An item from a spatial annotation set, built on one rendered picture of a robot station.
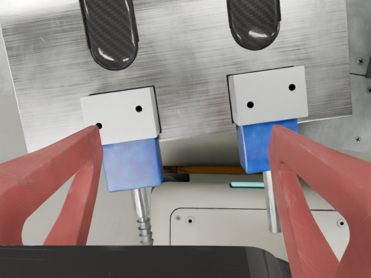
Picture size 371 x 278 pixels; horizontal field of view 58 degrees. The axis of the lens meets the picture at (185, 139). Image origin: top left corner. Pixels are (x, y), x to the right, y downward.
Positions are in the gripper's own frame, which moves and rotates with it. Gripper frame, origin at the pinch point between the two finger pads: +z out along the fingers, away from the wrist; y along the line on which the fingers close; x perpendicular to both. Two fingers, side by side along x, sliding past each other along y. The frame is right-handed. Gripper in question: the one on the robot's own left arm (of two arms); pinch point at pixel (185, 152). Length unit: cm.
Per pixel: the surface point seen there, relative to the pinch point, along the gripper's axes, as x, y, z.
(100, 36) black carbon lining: 1.0, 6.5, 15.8
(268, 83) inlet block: 2.8, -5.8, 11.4
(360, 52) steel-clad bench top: 4.0, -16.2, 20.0
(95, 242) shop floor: 92, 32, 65
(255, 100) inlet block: 3.9, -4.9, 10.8
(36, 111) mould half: 6.0, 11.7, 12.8
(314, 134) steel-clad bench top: 10.8, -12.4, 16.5
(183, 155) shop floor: 64, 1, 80
